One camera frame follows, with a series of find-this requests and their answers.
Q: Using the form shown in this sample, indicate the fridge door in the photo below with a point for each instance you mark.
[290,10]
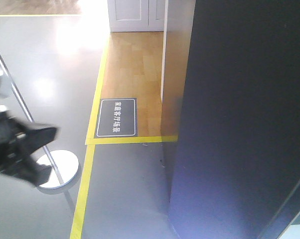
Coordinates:
[232,98]

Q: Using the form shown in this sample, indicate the white cabinet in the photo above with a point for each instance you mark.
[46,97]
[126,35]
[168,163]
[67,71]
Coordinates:
[136,15]

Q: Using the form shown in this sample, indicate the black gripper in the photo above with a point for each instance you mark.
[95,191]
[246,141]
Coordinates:
[18,163]

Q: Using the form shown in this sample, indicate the dark floor sign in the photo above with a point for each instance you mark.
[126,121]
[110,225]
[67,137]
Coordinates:
[117,118]

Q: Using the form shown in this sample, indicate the silver stand pole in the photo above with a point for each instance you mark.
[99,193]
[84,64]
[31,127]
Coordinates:
[65,164]

